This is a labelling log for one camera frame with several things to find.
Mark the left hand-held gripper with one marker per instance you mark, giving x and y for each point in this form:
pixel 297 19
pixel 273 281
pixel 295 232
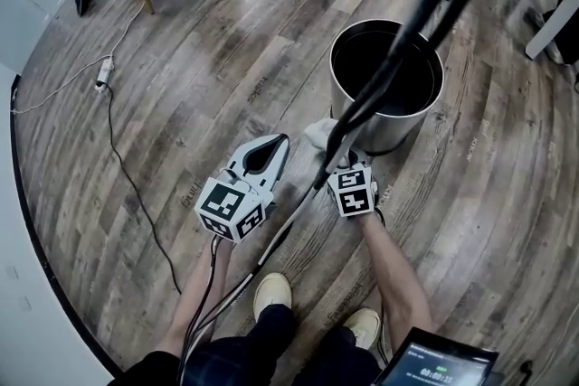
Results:
pixel 226 210

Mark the person's left beige shoe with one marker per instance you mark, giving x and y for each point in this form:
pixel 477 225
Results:
pixel 271 291

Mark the person's dark plaid trousers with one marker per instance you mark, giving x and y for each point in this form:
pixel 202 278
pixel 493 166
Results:
pixel 262 352

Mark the white power strip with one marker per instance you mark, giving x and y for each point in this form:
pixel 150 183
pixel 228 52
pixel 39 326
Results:
pixel 104 74

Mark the person's black shirt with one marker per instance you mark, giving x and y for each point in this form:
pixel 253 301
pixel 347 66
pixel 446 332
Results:
pixel 145 370

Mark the black tablet mount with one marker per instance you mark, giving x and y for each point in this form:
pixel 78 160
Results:
pixel 515 375

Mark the person's right beige shoe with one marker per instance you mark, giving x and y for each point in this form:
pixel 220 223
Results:
pixel 364 323

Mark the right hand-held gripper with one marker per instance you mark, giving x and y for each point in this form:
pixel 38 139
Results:
pixel 355 192

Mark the white cloth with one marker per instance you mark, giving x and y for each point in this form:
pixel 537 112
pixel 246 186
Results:
pixel 319 133

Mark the black tablet with screen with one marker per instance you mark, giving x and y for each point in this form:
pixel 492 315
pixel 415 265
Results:
pixel 439 366

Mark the person's left forearm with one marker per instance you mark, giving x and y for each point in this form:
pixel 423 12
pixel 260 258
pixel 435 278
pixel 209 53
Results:
pixel 178 323

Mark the person's right forearm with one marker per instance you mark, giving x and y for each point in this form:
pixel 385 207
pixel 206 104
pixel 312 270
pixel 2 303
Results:
pixel 393 280

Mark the steel trash bin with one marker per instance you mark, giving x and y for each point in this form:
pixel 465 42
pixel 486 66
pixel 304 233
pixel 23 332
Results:
pixel 393 131

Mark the person's beige shoe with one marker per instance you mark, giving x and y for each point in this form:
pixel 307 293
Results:
pixel 271 291
pixel 364 323

